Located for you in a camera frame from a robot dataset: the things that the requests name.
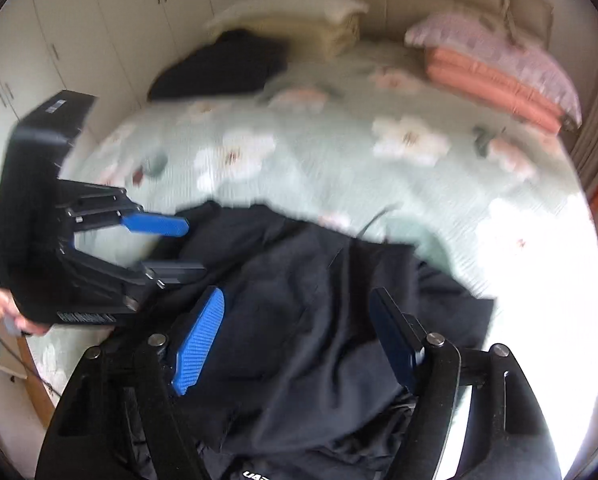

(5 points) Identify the black garment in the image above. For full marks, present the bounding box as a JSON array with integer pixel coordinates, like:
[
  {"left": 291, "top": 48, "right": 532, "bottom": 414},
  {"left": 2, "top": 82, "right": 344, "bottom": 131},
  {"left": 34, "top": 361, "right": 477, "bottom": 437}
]
[{"left": 148, "top": 29, "right": 290, "bottom": 103}]

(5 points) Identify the beige folded quilt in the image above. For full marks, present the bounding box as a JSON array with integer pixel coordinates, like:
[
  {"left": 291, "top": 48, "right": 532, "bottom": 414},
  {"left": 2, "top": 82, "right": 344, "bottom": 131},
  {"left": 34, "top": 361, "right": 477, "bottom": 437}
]
[{"left": 249, "top": 10, "right": 362, "bottom": 58}]

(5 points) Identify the person's left hand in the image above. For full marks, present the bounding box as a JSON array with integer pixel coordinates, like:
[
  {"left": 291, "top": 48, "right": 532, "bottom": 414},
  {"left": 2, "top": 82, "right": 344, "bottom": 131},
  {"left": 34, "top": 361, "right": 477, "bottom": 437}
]
[{"left": 0, "top": 287, "right": 50, "bottom": 341}]

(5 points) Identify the cream pillow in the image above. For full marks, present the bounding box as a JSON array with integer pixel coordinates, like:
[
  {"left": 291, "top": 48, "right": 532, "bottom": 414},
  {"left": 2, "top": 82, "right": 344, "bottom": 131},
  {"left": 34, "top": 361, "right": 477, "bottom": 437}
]
[{"left": 204, "top": 0, "right": 370, "bottom": 31}]

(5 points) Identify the beige curtain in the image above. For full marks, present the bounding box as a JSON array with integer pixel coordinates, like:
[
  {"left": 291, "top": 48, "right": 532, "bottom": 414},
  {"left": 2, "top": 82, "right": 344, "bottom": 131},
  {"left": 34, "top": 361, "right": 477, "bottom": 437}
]
[{"left": 569, "top": 55, "right": 598, "bottom": 201}]

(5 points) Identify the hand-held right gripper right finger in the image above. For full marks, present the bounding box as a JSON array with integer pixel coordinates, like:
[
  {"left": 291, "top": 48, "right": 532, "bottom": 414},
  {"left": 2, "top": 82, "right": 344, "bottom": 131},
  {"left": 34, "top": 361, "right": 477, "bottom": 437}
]
[{"left": 369, "top": 287, "right": 562, "bottom": 480}]

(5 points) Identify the bed with floral bedspread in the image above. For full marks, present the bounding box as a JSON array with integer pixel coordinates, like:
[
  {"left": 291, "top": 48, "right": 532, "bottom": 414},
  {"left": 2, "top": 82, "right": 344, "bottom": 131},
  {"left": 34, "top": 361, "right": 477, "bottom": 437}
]
[{"left": 29, "top": 40, "right": 598, "bottom": 461}]

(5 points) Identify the black cable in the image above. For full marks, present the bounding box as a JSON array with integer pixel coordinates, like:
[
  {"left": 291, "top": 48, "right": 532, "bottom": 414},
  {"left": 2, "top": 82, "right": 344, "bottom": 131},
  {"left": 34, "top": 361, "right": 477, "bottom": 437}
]
[{"left": 0, "top": 285, "right": 62, "bottom": 397}]

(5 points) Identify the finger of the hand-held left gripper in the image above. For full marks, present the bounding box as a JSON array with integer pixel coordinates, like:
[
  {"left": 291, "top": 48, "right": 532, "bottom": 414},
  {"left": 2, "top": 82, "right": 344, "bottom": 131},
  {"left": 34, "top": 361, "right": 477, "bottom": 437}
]
[
  {"left": 59, "top": 180, "right": 190, "bottom": 238},
  {"left": 59, "top": 240, "right": 208, "bottom": 308}
]

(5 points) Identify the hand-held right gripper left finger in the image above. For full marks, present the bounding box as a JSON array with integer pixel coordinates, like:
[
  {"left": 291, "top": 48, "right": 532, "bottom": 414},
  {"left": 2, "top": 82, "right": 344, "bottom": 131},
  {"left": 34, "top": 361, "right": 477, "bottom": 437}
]
[{"left": 34, "top": 285, "right": 226, "bottom": 480}]

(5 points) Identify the white wardrobe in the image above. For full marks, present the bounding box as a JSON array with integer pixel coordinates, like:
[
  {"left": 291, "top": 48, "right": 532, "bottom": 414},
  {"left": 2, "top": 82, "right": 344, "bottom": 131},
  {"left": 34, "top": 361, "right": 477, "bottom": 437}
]
[{"left": 0, "top": 0, "right": 244, "bottom": 201}]

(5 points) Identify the pink patterned pillow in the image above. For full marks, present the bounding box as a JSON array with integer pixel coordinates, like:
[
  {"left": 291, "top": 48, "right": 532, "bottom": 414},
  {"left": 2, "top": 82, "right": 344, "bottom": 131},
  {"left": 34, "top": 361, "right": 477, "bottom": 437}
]
[{"left": 404, "top": 10, "right": 582, "bottom": 131}]

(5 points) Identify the black hooded jacket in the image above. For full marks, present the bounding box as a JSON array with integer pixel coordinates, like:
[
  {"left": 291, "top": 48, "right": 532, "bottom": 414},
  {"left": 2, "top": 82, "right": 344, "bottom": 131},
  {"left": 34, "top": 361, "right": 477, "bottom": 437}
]
[{"left": 99, "top": 200, "right": 494, "bottom": 480}]

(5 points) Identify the pink folded quilt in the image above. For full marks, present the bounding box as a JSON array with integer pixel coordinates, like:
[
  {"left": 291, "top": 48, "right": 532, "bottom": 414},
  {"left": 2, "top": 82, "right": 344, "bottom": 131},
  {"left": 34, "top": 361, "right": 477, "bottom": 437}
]
[{"left": 425, "top": 46, "right": 564, "bottom": 136}]

